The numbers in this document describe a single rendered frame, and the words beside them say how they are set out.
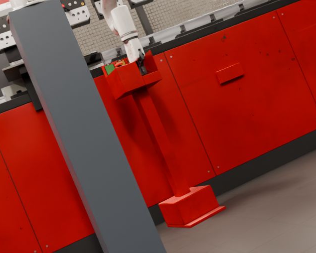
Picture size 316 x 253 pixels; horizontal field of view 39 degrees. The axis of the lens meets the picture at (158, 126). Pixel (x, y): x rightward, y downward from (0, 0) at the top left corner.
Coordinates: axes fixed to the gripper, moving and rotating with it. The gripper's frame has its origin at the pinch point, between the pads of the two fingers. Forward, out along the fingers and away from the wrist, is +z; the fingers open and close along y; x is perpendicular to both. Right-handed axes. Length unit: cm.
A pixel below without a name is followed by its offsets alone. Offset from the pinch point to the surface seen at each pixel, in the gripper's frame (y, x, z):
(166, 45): -19.7, 28.7, -10.1
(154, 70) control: 3.1, 4.6, 2.1
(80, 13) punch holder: -40, -4, -44
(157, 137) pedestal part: 4.0, -7.2, 32.1
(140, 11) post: -105, 67, -50
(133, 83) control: 6.6, -9.9, 4.5
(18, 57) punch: -50, -42, -32
